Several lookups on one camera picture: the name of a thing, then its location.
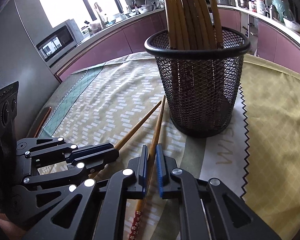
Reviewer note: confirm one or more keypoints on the pink thermos jug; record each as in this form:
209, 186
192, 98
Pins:
260, 7

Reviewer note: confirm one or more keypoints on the white microwave oven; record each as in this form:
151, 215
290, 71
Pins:
63, 38

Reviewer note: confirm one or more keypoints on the dark wooden chopstick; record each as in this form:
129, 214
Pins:
123, 145

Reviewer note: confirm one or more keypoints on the grey refrigerator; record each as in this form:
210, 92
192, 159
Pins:
23, 25

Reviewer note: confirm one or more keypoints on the kitchen faucet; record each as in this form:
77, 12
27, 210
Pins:
99, 13

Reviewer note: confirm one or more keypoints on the patterned beige tablecloth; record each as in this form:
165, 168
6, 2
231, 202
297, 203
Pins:
104, 102

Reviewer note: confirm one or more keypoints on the yellow cloth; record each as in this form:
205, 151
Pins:
272, 98

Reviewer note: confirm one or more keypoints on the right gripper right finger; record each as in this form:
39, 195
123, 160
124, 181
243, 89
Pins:
208, 209

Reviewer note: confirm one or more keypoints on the black camera box left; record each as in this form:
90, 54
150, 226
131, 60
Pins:
8, 112

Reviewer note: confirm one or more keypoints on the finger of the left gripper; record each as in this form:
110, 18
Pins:
38, 146
79, 169

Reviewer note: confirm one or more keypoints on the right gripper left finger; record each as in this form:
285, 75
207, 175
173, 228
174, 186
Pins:
95, 209

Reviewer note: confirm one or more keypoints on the black mesh utensil holder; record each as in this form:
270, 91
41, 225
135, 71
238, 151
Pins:
200, 85

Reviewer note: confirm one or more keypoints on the steel stock pot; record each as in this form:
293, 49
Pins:
242, 3

